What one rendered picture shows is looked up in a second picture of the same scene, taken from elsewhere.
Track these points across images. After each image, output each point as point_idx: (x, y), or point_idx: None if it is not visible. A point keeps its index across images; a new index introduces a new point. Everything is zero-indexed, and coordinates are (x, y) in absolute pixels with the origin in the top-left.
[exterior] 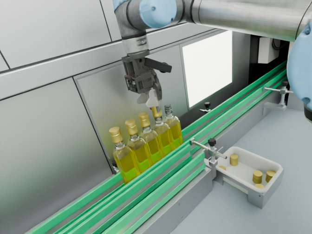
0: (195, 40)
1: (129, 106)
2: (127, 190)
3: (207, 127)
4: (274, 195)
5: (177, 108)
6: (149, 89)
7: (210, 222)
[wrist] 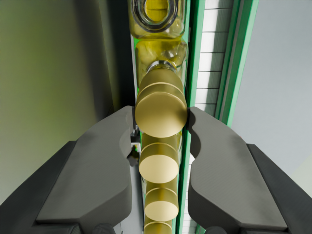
0: None
1: (14, 148)
2: (188, 156)
3: None
4: None
5: None
6: (125, 204)
7: (250, 43)
